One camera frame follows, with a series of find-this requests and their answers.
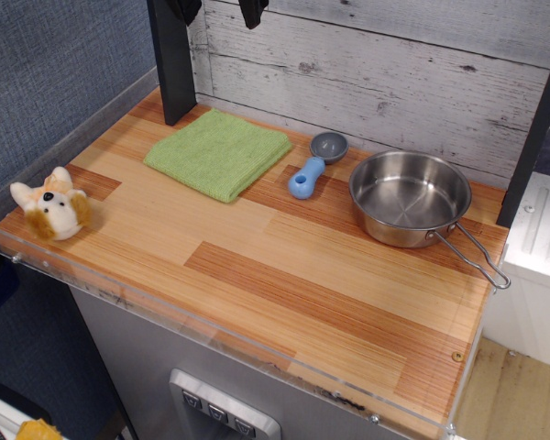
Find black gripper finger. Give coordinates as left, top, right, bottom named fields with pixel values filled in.
left=166, top=0, right=202, bottom=26
left=238, top=0, right=270, bottom=29

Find green towel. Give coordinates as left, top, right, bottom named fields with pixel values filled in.
left=144, top=109, right=292, bottom=203

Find blue grey measuring scoop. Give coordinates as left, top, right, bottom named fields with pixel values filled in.
left=288, top=132, right=348, bottom=200

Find plush dog head toy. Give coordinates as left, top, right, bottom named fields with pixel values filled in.
left=9, top=167, right=92, bottom=241

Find stainless steel pan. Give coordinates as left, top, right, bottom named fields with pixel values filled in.
left=348, top=151, right=512, bottom=290

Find clear acrylic table guard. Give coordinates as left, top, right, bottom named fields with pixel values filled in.
left=0, top=92, right=489, bottom=439

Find silver dispenser button panel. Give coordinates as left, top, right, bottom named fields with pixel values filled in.
left=169, top=368, right=281, bottom=439

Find white side cabinet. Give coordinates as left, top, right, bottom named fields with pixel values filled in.
left=483, top=172, right=550, bottom=365

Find yellow object bottom left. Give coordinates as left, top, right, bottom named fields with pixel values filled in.
left=15, top=419, right=63, bottom=440

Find black left vertical post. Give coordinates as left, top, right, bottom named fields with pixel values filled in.
left=147, top=0, right=197, bottom=126

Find black vertical post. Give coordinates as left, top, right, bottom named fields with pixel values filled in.
left=496, top=72, right=550, bottom=228
left=147, top=0, right=197, bottom=126

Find black right vertical post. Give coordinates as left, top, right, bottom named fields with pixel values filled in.
left=496, top=72, right=550, bottom=228

